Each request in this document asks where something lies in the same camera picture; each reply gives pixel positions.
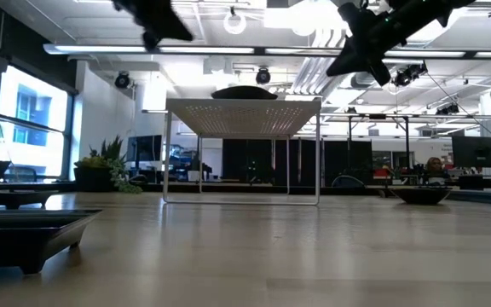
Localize large office window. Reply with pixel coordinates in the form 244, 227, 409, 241
0, 63, 76, 182

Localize black aluminium table frame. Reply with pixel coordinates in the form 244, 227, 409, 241
0, 181, 491, 208

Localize potted green succulent plant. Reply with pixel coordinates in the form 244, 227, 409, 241
73, 135, 144, 195

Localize leaf-shaped black mini plate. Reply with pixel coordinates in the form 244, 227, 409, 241
210, 84, 279, 101
390, 186, 453, 206

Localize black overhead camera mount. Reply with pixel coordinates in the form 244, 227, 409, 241
266, 0, 302, 9

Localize black room partition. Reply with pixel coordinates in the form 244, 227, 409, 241
222, 138, 373, 187

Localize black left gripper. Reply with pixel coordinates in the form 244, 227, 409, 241
112, 0, 194, 50

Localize square black mini plate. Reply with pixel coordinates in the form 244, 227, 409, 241
0, 190, 61, 211
0, 208, 103, 276

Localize white ceiling pipes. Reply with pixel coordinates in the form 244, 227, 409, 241
290, 25, 368, 97

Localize silver air duct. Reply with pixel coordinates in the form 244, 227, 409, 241
349, 25, 442, 89

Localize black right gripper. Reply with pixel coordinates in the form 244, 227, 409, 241
326, 3, 404, 86

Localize person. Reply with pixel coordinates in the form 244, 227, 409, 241
425, 156, 448, 177

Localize white perforated shelf riser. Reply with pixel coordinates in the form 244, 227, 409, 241
163, 97, 322, 206

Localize white ring ceiling light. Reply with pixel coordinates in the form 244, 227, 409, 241
222, 9, 248, 36

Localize black ceiling spotlight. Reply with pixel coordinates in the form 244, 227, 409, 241
255, 66, 272, 85
114, 71, 131, 90
392, 62, 429, 89

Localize long ceiling light bar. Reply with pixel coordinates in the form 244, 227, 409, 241
43, 42, 491, 60

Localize black computer monitor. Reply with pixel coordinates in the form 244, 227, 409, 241
126, 135, 164, 163
452, 136, 491, 169

